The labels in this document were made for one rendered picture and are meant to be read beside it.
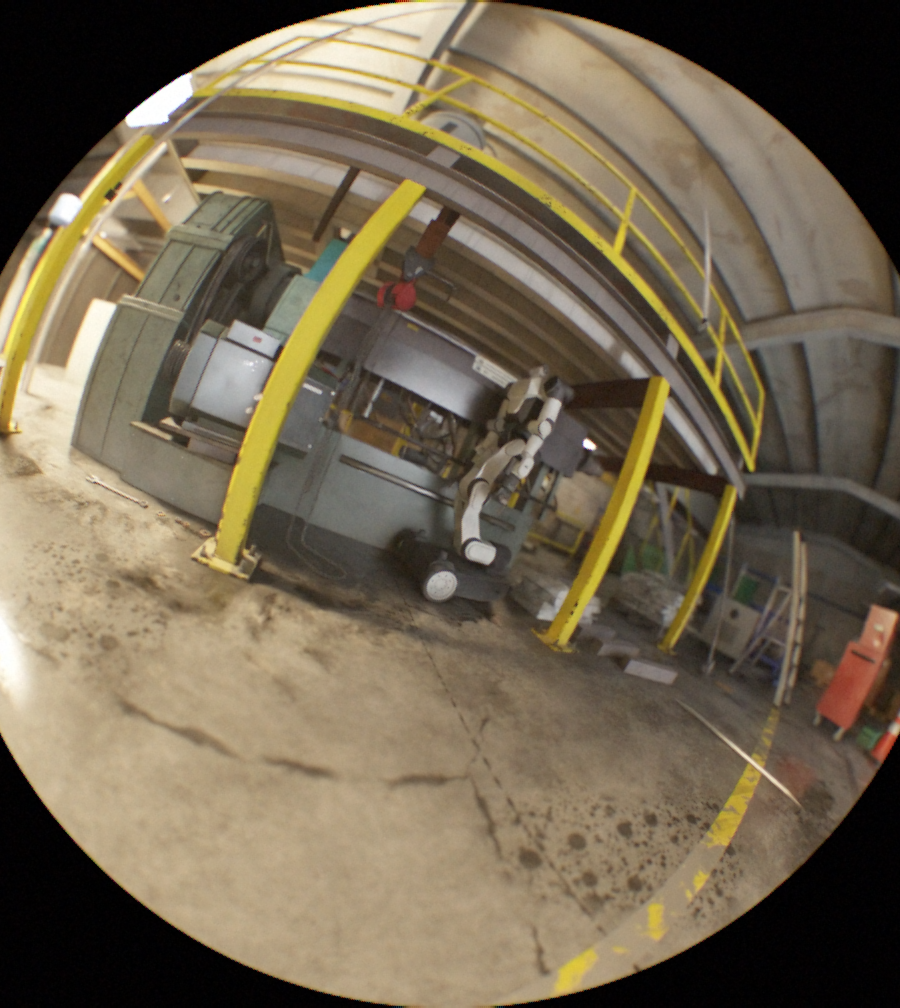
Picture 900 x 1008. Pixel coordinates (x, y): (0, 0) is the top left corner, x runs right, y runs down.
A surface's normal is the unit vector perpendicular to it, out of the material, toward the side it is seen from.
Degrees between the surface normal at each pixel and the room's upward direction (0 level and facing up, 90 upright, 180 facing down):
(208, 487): 90
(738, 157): 171
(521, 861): 0
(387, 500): 90
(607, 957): 0
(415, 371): 90
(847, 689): 90
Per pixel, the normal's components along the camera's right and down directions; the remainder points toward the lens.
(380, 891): 0.40, -0.91
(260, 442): 0.34, 0.22
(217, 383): 0.61, 0.32
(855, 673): -0.92, -0.40
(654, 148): -0.35, 0.93
